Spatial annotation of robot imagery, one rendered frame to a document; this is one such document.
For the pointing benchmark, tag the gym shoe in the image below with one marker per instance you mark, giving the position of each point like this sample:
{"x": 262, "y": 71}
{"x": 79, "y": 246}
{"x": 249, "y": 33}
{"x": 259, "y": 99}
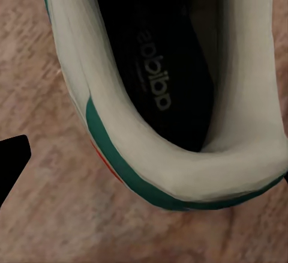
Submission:
{"x": 178, "y": 97}

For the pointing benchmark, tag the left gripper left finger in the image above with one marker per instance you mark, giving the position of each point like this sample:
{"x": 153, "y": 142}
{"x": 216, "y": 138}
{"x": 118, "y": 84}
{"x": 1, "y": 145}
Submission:
{"x": 14, "y": 155}

